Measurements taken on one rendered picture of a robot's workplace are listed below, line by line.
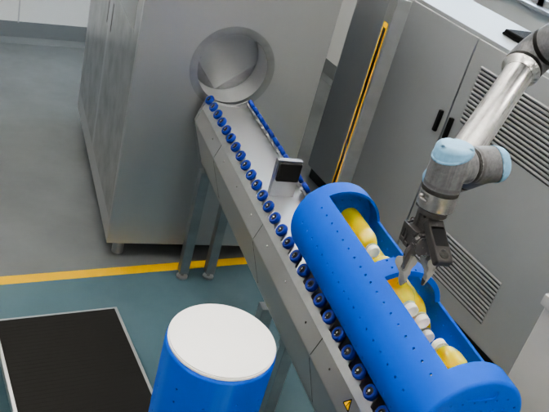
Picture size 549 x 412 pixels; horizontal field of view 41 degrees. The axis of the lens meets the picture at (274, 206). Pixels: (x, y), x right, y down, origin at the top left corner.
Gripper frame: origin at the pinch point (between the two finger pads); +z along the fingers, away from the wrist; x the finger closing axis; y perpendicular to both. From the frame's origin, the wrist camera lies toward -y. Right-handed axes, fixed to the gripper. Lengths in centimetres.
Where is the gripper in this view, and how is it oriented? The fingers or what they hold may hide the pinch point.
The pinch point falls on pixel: (413, 282)
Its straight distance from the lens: 186.5
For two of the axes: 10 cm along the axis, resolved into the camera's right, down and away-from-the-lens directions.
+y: -3.1, -4.7, 8.2
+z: -2.1, 8.8, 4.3
